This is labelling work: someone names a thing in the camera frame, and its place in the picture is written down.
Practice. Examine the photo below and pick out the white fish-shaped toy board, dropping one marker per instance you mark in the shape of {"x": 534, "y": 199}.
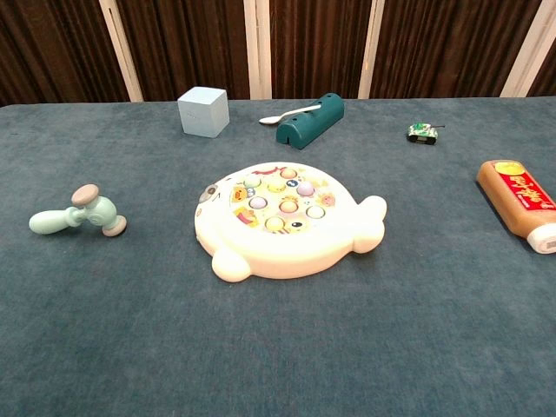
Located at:
{"x": 282, "y": 247}

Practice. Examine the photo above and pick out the white plastic spoon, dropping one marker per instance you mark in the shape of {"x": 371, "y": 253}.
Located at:
{"x": 269, "y": 120}

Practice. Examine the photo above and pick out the dark teal holder block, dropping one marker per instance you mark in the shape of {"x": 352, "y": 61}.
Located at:
{"x": 313, "y": 123}

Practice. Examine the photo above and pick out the light blue cube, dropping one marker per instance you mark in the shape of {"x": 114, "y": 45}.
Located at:
{"x": 202, "y": 113}

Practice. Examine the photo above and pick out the teal felt table mat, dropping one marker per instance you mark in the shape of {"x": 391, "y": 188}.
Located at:
{"x": 278, "y": 347}

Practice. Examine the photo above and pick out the small green packet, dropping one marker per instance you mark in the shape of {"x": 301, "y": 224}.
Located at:
{"x": 421, "y": 134}

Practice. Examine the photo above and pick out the dark brown curtain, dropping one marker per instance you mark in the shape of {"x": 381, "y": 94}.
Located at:
{"x": 195, "y": 43}

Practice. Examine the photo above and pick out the brown sauce bottle red label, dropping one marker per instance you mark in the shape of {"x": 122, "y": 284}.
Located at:
{"x": 508, "y": 204}

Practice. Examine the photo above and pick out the white frame post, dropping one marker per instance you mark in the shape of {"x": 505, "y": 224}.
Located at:
{"x": 371, "y": 48}
{"x": 258, "y": 48}
{"x": 121, "y": 48}
{"x": 527, "y": 48}

